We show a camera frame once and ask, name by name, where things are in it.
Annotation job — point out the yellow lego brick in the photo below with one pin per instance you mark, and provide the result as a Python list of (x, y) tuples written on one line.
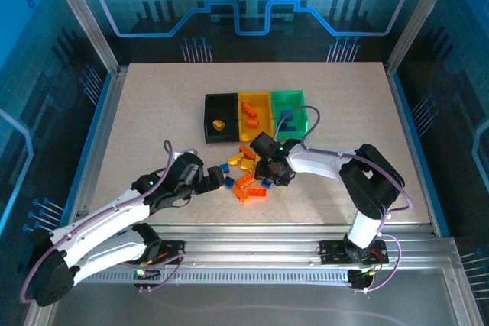
[(235, 158), (247, 165), (219, 124)]

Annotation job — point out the green plastic bin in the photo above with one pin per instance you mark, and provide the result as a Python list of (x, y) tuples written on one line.
[(290, 101)]

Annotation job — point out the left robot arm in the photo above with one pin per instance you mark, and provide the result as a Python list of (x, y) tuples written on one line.
[(95, 223)]

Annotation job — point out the aluminium table side rail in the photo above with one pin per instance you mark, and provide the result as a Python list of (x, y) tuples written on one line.
[(110, 112)]

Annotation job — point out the yellow plastic bin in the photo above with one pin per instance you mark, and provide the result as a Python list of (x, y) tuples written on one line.
[(265, 112)]

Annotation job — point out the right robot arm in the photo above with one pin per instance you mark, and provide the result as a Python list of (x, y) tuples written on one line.
[(317, 165)]

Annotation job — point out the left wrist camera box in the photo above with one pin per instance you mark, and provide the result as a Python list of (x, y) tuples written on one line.
[(187, 152)]

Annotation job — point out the blue lego brick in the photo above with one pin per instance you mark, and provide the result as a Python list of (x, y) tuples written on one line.
[(266, 183), (288, 114), (291, 127), (225, 167), (228, 182)]

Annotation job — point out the aluminium frame beam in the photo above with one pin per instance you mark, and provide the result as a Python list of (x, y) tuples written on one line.
[(248, 242)]

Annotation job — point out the black plastic bin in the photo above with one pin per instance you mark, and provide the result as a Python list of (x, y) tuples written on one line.
[(223, 110)]

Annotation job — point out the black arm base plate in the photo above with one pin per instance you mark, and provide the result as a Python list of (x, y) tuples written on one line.
[(173, 250), (330, 252)]

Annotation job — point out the small controller board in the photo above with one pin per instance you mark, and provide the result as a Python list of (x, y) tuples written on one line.
[(147, 274), (359, 280)]

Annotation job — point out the aluminium corner post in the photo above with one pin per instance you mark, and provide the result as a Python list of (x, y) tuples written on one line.
[(82, 17), (420, 17)]

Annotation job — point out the blue table edge trim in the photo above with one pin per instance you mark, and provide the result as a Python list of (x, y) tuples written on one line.
[(98, 112), (405, 112)]

